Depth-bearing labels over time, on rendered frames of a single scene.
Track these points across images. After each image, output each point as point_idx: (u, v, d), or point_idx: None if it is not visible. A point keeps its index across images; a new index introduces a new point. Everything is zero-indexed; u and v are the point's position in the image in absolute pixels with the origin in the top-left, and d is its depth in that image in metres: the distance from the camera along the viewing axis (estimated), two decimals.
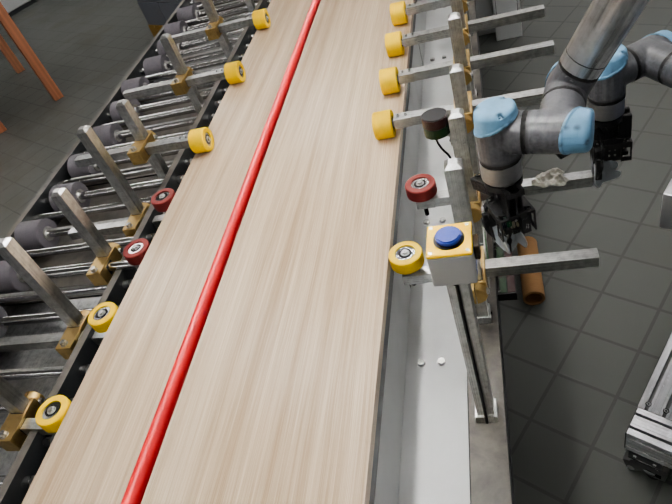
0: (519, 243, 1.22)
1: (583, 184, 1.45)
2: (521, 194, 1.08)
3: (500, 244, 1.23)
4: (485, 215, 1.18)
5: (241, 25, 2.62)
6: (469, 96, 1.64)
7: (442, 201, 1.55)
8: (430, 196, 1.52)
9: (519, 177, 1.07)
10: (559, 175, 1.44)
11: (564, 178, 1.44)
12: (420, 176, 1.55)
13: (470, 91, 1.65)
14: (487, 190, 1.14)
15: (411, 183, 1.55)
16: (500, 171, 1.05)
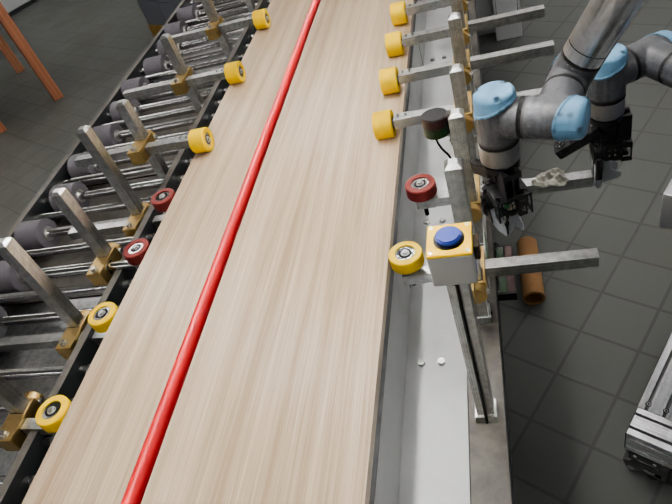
0: (516, 226, 1.26)
1: (583, 184, 1.45)
2: (518, 176, 1.11)
3: (498, 227, 1.26)
4: (483, 197, 1.22)
5: (241, 25, 2.62)
6: (469, 96, 1.64)
7: (442, 201, 1.55)
8: (430, 196, 1.52)
9: (516, 160, 1.11)
10: (559, 175, 1.44)
11: (564, 178, 1.44)
12: (420, 176, 1.55)
13: (470, 91, 1.65)
14: (486, 173, 1.18)
15: (411, 183, 1.55)
16: (498, 153, 1.09)
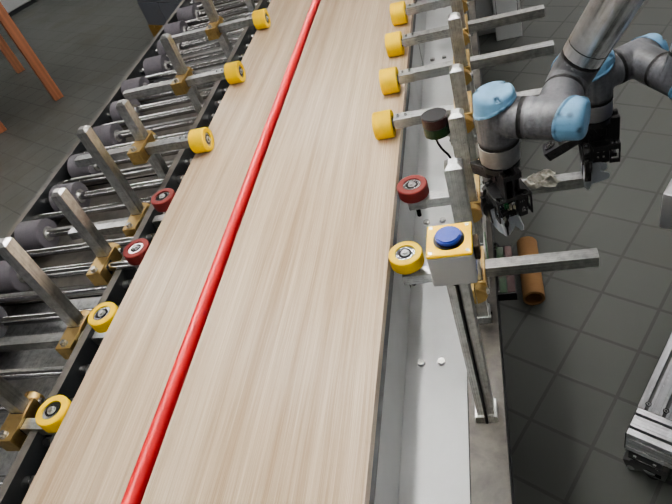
0: (516, 226, 1.26)
1: (574, 185, 1.46)
2: (518, 177, 1.11)
3: (498, 227, 1.26)
4: (483, 198, 1.22)
5: (241, 25, 2.62)
6: (469, 96, 1.64)
7: (434, 202, 1.55)
8: (422, 197, 1.53)
9: (516, 160, 1.11)
10: (550, 176, 1.45)
11: (555, 180, 1.45)
12: (412, 177, 1.56)
13: (470, 91, 1.65)
14: (485, 173, 1.18)
15: (403, 184, 1.55)
16: (498, 154, 1.09)
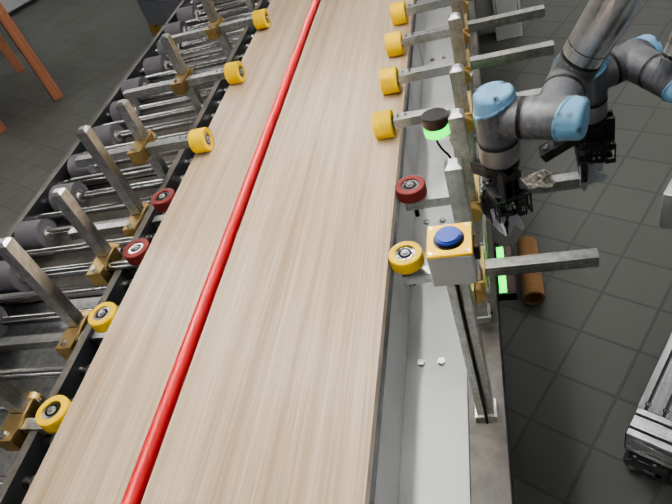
0: (516, 226, 1.26)
1: (570, 185, 1.46)
2: (518, 177, 1.11)
3: (497, 227, 1.26)
4: (483, 198, 1.22)
5: (241, 25, 2.62)
6: (469, 96, 1.64)
7: (431, 202, 1.56)
8: (420, 197, 1.53)
9: (516, 160, 1.11)
10: (546, 176, 1.45)
11: (551, 180, 1.45)
12: (410, 177, 1.56)
13: (470, 91, 1.65)
14: (485, 173, 1.18)
15: (401, 184, 1.55)
16: (498, 154, 1.09)
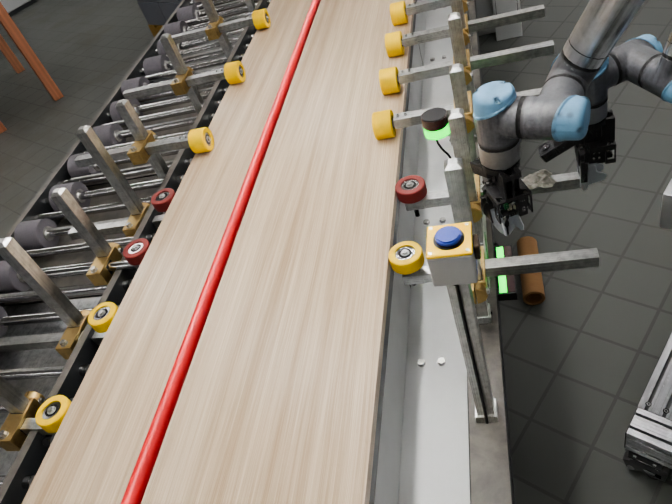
0: (516, 226, 1.26)
1: (571, 185, 1.46)
2: (518, 177, 1.11)
3: (497, 227, 1.26)
4: (483, 198, 1.22)
5: (241, 25, 2.62)
6: (469, 96, 1.64)
7: (431, 202, 1.56)
8: (420, 197, 1.53)
9: (516, 160, 1.11)
10: (546, 176, 1.45)
11: (551, 180, 1.45)
12: (410, 177, 1.56)
13: (470, 91, 1.65)
14: (485, 173, 1.18)
15: (401, 184, 1.55)
16: (498, 154, 1.09)
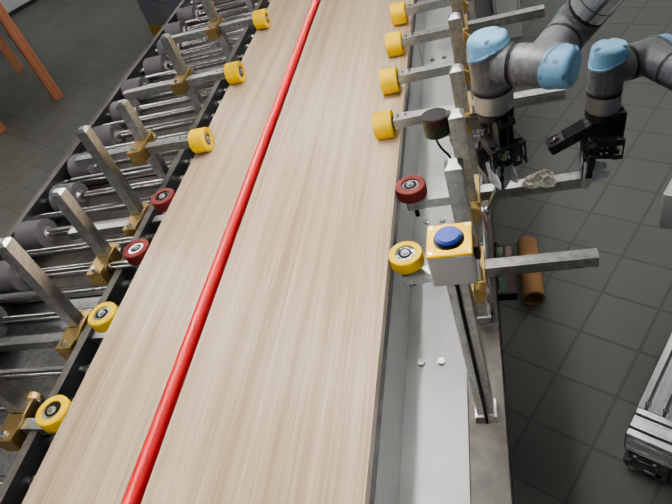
0: (511, 180, 1.27)
1: (572, 185, 1.46)
2: (512, 124, 1.12)
3: (493, 181, 1.27)
4: (478, 150, 1.23)
5: (241, 25, 2.62)
6: (469, 96, 1.64)
7: (432, 202, 1.55)
8: (420, 197, 1.53)
9: (510, 107, 1.12)
10: (548, 176, 1.45)
11: (552, 180, 1.45)
12: (410, 177, 1.56)
13: (470, 91, 1.65)
14: (480, 124, 1.19)
15: (401, 184, 1.55)
16: (492, 100, 1.10)
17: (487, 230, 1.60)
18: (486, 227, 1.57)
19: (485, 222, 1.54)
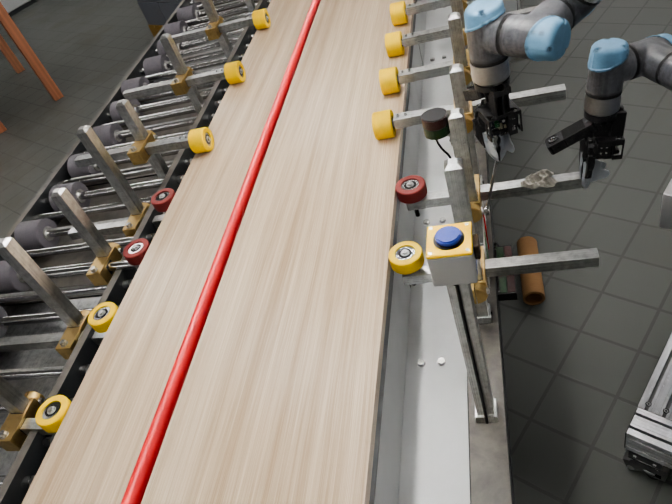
0: (507, 150, 1.31)
1: (572, 185, 1.46)
2: (508, 92, 1.17)
3: (489, 151, 1.32)
4: (475, 120, 1.27)
5: (241, 25, 2.62)
6: None
7: (432, 202, 1.55)
8: (420, 197, 1.53)
9: (506, 76, 1.17)
10: (548, 176, 1.45)
11: (552, 180, 1.45)
12: (410, 177, 1.56)
13: None
14: (477, 94, 1.24)
15: (401, 184, 1.55)
16: (488, 68, 1.15)
17: (489, 248, 1.56)
18: (487, 241, 1.54)
19: (486, 231, 1.52)
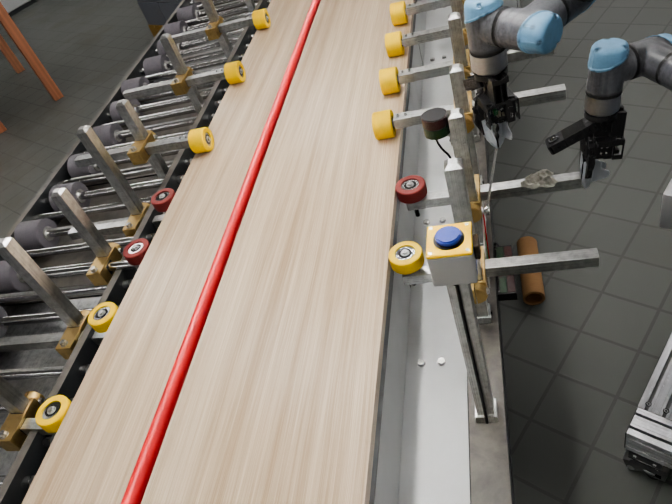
0: (505, 137, 1.37)
1: (572, 185, 1.46)
2: (506, 81, 1.22)
3: (488, 139, 1.37)
4: (475, 109, 1.33)
5: (241, 25, 2.62)
6: (469, 96, 1.64)
7: (432, 202, 1.55)
8: (420, 197, 1.53)
9: (504, 66, 1.22)
10: (548, 176, 1.45)
11: (552, 180, 1.45)
12: (410, 177, 1.56)
13: (470, 91, 1.65)
14: (477, 83, 1.29)
15: (401, 184, 1.55)
16: (487, 58, 1.20)
17: (489, 258, 1.52)
18: (487, 248, 1.51)
19: (486, 235, 1.50)
